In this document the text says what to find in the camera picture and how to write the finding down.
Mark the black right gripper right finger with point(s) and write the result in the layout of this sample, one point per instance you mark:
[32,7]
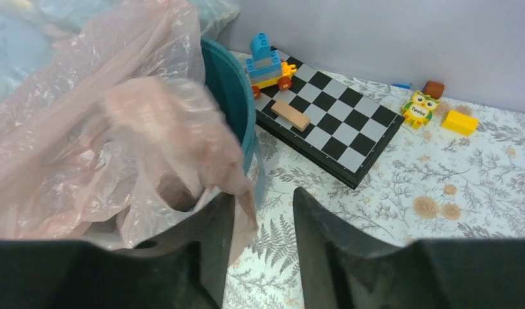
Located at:
[344,267]

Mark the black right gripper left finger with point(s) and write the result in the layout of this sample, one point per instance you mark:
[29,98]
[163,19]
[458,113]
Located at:
[183,267]

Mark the pink plastic trash bag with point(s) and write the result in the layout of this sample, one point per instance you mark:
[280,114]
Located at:
[117,139]

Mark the teal plastic trash bin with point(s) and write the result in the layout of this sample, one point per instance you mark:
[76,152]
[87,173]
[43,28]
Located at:
[227,81]

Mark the floral patterned table mat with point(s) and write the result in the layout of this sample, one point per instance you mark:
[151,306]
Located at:
[429,182]

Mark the black white checkerboard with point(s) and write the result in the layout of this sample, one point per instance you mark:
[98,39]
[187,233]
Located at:
[347,131]

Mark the tan wooden block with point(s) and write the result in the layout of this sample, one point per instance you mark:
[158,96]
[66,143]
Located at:
[289,113]

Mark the yellow toy figure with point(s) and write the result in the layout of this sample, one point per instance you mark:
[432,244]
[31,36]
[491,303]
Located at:
[418,111]

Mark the yellow toy block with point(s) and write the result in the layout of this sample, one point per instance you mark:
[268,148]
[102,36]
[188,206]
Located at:
[460,123]

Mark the small brown toy cube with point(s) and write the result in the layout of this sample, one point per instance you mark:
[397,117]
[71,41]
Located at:
[433,89]

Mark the blue toy figure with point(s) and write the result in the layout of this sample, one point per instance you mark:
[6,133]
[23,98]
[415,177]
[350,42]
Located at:
[265,68]

